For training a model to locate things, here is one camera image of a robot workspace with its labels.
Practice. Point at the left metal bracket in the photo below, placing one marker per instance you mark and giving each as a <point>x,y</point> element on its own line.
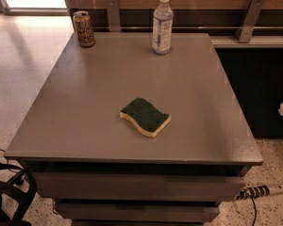
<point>113,12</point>

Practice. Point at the clear plastic water bottle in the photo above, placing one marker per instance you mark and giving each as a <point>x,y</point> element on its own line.
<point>162,28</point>

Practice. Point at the grey metal shelf rail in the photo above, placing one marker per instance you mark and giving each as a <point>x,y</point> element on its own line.
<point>255,42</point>

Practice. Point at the green and yellow sponge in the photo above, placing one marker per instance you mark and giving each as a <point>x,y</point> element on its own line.
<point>148,120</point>

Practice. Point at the right metal bracket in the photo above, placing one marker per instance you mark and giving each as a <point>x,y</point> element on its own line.
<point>245,31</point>

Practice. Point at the grey drawer cabinet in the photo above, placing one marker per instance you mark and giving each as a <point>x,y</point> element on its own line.
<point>98,168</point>

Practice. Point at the orange drink can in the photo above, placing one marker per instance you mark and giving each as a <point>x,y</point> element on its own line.
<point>83,28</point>

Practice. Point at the metal bracket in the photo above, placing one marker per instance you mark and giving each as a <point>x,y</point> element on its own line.
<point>245,31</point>
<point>113,12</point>

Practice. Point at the white power strip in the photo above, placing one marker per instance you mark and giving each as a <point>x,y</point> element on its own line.
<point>260,191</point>

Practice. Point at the black chair base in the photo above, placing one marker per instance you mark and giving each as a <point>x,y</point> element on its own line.
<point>22,188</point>

